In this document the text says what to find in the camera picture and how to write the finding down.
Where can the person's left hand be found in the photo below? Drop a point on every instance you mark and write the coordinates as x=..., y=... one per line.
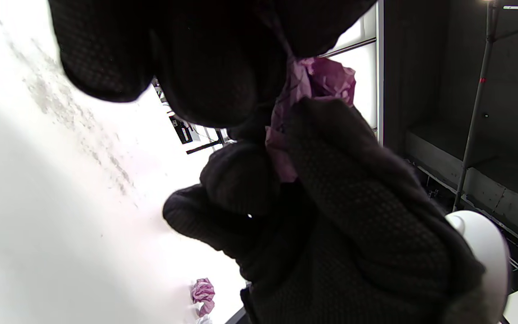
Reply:
x=331, y=247

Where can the person's right hand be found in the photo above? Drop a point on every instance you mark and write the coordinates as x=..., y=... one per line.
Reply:
x=196, y=54

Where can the pink invoice paper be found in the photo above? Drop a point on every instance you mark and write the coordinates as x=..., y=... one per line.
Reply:
x=203, y=294
x=326, y=76

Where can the black computer tower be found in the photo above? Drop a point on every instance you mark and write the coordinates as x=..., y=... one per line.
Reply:
x=181, y=130

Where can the black standing desk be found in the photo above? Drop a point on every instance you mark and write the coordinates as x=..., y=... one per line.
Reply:
x=203, y=147

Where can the black and white hand controller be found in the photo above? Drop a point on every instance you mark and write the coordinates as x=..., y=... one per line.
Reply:
x=484, y=252

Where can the black light stand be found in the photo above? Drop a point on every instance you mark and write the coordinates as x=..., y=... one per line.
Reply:
x=478, y=90

